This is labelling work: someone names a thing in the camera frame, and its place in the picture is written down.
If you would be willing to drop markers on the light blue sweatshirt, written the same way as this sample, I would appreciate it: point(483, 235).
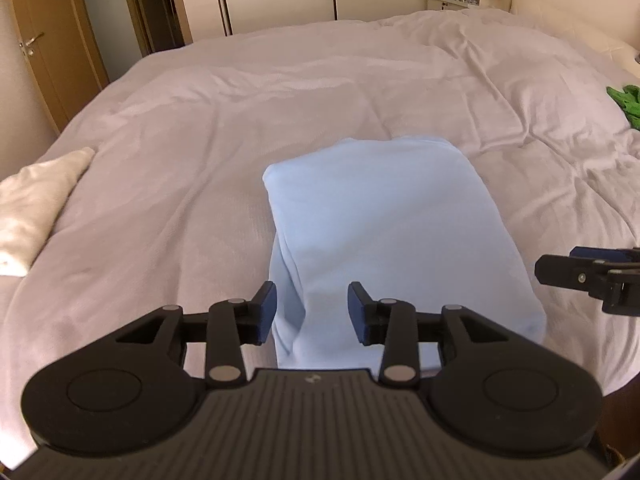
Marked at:
point(409, 219)

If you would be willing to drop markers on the cream padded headboard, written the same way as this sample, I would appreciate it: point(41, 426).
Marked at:
point(569, 26)

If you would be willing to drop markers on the cream folded cloth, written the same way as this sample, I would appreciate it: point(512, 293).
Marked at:
point(31, 200)

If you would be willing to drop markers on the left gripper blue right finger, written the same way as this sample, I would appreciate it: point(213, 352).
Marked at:
point(389, 323)

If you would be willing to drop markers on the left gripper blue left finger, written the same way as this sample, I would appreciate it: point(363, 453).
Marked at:
point(230, 325)

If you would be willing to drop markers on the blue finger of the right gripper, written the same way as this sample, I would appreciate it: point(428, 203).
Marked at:
point(617, 255)
point(584, 274)

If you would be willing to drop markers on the green knit garment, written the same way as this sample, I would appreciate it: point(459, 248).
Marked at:
point(628, 99)

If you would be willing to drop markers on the wooden door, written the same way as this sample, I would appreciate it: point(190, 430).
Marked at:
point(75, 48)

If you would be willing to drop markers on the grey bed cover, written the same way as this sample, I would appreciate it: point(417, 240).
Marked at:
point(172, 209)

